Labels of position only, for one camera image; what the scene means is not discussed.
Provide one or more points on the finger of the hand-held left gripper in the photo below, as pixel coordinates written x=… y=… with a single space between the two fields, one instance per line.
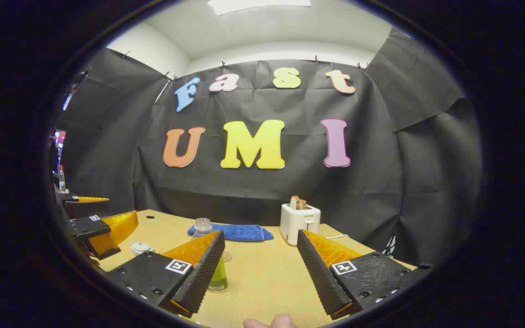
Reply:
x=69 y=198
x=91 y=228

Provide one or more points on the red capped clear bottle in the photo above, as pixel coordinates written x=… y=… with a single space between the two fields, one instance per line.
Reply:
x=62 y=180

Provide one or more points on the round cork coaster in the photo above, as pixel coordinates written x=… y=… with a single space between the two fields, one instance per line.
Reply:
x=228 y=256

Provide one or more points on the ceiling light panel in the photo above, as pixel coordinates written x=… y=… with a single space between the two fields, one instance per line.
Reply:
x=258 y=5

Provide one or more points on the blue towel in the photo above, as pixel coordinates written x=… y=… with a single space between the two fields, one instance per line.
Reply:
x=244 y=232

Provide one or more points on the white toaster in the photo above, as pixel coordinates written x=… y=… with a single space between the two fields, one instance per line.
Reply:
x=296 y=221

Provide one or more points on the colourful background items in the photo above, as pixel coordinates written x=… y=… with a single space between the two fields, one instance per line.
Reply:
x=59 y=139

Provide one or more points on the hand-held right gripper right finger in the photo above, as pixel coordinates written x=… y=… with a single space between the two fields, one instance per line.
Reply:
x=319 y=278

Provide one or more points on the toasted bread slice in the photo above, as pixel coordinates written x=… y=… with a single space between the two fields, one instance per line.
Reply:
x=298 y=202

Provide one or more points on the black backdrop cloth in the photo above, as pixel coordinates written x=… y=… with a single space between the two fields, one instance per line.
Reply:
x=290 y=191

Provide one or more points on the green label water bottle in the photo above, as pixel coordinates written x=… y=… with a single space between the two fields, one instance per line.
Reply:
x=219 y=275

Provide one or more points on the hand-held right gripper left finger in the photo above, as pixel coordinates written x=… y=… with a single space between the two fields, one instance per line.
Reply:
x=198 y=282

